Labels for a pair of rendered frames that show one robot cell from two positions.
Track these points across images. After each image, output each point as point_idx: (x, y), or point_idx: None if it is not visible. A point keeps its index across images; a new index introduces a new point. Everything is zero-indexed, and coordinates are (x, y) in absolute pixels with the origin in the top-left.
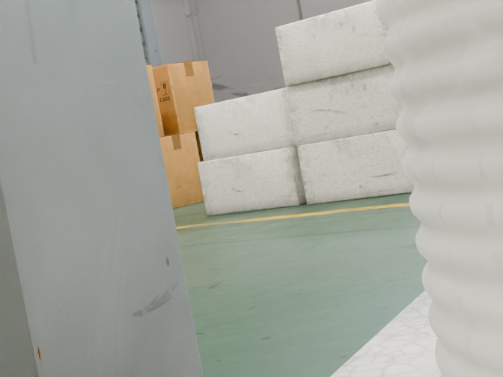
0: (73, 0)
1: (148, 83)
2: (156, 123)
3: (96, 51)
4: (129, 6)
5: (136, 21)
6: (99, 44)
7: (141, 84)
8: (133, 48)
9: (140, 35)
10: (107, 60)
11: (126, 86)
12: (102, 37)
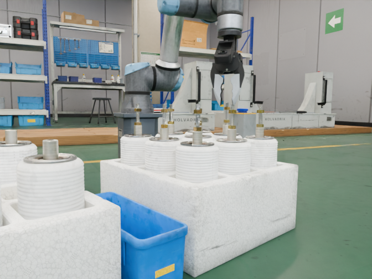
0: (236, 126)
1: (243, 133)
2: (243, 136)
3: (237, 130)
4: (242, 127)
5: (243, 128)
6: (238, 129)
7: (242, 133)
8: (242, 130)
9: (243, 129)
10: (238, 130)
11: (240, 133)
12: (238, 129)
